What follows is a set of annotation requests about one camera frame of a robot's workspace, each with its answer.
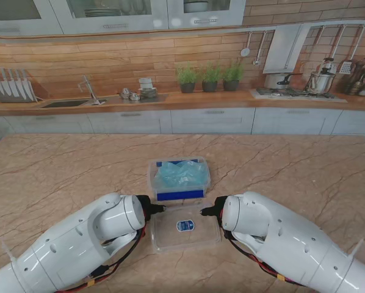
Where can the hanging steel ladle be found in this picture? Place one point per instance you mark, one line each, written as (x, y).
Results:
(255, 62)

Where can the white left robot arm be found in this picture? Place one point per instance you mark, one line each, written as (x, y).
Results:
(72, 244)

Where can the wooden pepper mills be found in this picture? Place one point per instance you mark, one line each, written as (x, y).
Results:
(358, 79)

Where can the clear crate with blue tape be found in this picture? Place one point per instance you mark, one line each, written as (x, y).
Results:
(179, 195)

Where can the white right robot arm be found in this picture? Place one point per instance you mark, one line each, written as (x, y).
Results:
(292, 238)

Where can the white lower kitchen cabinets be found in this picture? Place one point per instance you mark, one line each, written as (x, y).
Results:
(213, 120)

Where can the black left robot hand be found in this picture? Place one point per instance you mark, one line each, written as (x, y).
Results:
(149, 207)

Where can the white upper kitchen cabinets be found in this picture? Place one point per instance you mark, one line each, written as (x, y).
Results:
(115, 21)

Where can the knife block with knives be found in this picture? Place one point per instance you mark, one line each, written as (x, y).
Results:
(11, 88)

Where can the clear lid with blue label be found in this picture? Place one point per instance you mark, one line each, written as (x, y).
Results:
(185, 229)

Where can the wooden kitchen countertop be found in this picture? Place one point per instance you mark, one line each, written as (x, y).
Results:
(200, 100)

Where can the steel kitchen faucet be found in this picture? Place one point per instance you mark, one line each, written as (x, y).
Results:
(92, 93)

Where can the white kitchen cabinets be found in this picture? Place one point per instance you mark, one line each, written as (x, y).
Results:
(213, 120)
(115, 21)

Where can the green herb in black pot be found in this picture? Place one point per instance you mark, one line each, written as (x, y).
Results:
(210, 79)
(187, 79)

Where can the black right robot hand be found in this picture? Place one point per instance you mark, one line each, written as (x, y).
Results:
(216, 209)

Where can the white zip tie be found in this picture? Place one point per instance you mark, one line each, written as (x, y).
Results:
(356, 248)
(9, 251)

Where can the steel kitchen sink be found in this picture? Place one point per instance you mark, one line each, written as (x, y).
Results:
(65, 103)

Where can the hanging steel grater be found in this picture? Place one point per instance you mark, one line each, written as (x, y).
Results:
(345, 67)

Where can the stack of white dishes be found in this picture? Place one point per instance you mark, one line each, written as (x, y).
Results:
(147, 91)

